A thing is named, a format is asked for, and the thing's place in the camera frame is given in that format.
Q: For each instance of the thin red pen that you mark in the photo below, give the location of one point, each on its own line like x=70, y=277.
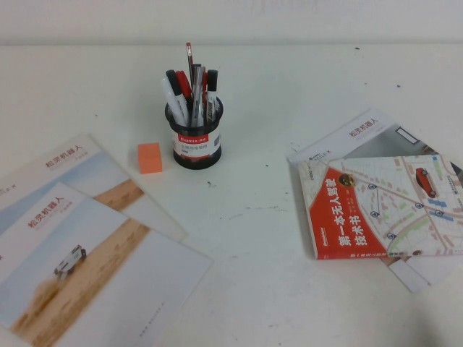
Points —
x=205, y=83

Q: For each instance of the tall red pencil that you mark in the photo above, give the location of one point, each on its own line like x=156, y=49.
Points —
x=189, y=58

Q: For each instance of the red cap marker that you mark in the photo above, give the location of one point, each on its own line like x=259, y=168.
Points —
x=183, y=83

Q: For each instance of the AgileX brochure with desert photo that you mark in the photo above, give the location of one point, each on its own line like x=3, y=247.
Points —
x=72, y=162

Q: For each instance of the upright white marker black cap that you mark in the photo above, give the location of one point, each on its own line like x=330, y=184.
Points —
x=212, y=77

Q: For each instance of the orange foam cube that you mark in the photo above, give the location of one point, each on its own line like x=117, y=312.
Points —
x=149, y=159

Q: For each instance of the grey silver pen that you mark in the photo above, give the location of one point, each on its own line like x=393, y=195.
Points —
x=197, y=94

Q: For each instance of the white AgileX brochure grey photo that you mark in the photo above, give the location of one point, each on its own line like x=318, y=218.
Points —
x=365, y=133

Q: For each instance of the black mesh pen holder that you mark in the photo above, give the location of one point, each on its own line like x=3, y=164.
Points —
x=195, y=148

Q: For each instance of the red and white map book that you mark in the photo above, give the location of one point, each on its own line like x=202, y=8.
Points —
x=361, y=209

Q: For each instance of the brochure with white rover photo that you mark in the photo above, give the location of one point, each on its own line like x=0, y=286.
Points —
x=119, y=274

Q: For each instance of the slanted white marker black cap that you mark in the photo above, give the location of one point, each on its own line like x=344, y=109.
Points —
x=173, y=97

